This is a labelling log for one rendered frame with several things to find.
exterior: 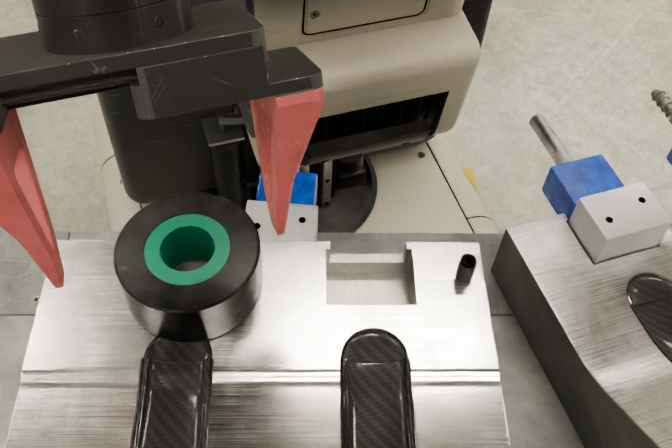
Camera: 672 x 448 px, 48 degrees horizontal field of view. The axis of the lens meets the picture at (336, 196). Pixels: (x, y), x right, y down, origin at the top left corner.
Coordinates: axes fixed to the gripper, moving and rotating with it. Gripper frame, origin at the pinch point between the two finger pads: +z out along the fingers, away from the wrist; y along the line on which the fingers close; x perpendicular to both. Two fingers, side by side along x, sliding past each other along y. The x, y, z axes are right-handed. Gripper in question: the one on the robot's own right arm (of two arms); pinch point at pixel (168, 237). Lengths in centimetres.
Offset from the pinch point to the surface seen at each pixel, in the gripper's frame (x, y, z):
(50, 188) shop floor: 127, -22, 47
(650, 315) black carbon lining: 3.0, 28.3, 14.9
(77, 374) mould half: 5.1, -6.3, 9.4
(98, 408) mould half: 3.4, -5.5, 10.6
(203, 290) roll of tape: 4.4, 1.1, 5.8
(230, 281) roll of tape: 4.5, 2.6, 5.7
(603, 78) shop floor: 125, 111, 48
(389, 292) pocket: 7.5, 12.3, 11.1
